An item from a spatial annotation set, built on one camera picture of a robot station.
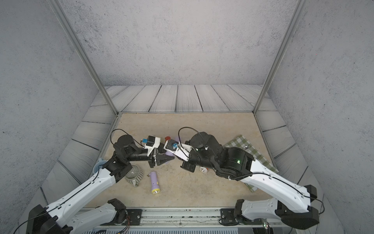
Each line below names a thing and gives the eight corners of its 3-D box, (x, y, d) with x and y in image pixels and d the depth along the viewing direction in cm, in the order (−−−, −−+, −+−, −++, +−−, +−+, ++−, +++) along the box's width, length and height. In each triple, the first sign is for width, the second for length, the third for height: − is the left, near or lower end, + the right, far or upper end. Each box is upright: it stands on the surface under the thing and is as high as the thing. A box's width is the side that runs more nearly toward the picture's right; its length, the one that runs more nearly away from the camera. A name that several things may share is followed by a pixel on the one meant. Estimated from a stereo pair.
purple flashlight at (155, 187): (152, 195, 82) (150, 194, 79) (148, 175, 90) (146, 173, 87) (160, 192, 83) (159, 190, 81) (156, 172, 91) (155, 170, 88)
